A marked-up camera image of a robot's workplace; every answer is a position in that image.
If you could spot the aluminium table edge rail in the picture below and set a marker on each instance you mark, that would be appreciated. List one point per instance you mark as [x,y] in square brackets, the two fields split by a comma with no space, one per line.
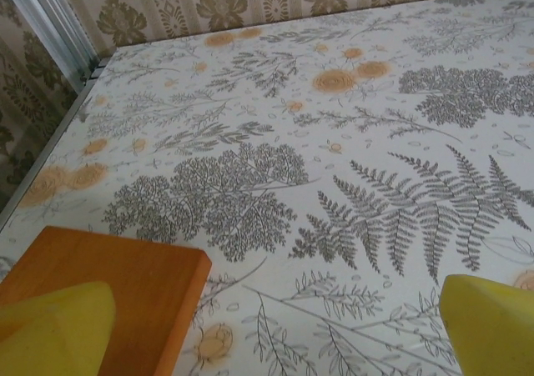
[46,151]

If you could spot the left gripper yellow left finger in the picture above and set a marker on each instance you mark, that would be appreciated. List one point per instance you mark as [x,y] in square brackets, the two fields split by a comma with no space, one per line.
[46,338]

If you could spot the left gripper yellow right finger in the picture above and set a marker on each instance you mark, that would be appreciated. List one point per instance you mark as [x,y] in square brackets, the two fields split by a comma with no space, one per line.
[496,330]

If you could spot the orange wooden stand base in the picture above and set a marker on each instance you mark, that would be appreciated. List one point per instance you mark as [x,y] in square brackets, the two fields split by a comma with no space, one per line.
[125,276]

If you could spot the aluminium frame post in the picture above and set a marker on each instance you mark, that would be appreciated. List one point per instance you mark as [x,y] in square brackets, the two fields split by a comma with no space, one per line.
[50,21]

